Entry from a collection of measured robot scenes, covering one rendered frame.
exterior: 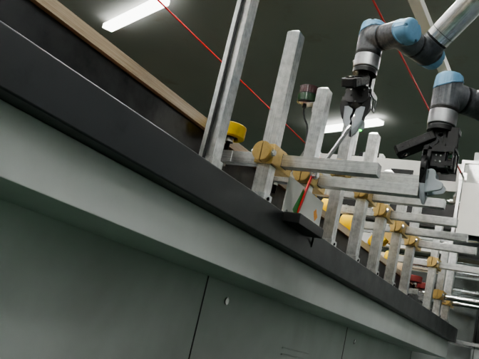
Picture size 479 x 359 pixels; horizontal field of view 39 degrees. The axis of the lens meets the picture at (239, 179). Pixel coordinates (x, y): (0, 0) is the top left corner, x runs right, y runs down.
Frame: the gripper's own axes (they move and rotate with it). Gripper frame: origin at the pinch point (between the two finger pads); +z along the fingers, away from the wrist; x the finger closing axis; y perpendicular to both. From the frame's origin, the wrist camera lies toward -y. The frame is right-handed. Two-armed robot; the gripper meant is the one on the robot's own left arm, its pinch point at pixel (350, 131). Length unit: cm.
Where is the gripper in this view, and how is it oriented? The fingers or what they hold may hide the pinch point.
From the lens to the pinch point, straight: 193.1
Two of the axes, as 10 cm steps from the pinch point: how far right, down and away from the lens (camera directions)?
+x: -8.7, -0.9, 4.8
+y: 4.4, 3.0, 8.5
